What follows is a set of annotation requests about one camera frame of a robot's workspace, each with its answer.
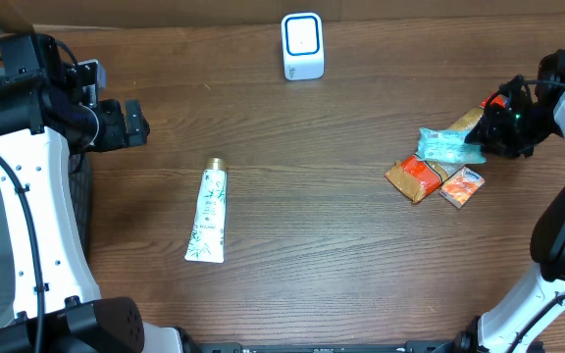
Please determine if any orange white carton box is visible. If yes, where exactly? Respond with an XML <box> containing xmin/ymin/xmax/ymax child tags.
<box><xmin>439</xmin><ymin>167</ymin><xmax>485</xmax><ymax>209</ymax></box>

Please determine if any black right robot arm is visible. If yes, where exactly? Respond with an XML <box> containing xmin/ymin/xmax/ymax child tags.
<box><xmin>438</xmin><ymin>49</ymin><xmax>565</xmax><ymax>352</ymax></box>

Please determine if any teal tissue packet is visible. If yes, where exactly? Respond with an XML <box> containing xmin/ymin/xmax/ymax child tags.
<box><xmin>416</xmin><ymin>127</ymin><xmax>487</xmax><ymax>165</ymax></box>

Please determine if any white gold tube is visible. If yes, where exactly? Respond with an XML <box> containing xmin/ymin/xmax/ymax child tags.
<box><xmin>184</xmin><ymin>158</ymin><xmax>228</xmax><ymax>264</ymax></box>

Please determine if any white barcode scanner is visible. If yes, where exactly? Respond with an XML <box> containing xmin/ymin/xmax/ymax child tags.
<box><xmin>281</xmin><ymin>12</ymin><xmax>325</xmax><ymax>81</ymax></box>

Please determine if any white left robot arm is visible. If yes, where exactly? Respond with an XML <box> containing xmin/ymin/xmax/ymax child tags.
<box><xmin>0</xmin><ymin>32</ymin><xmax>194</xmax><ymax>353</ymax></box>

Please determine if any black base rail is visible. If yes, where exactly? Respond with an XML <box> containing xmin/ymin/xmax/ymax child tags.
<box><xmin>182</xmin><ymin>340</ymin><xmax>453</xmax><ymax>353</ymax></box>

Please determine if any orange spaghetti packet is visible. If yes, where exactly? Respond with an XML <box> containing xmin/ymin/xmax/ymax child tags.
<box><xmin>385</xmin><ymin>95</ymin><xmax>508</xmax><ymax>204</ymax></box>

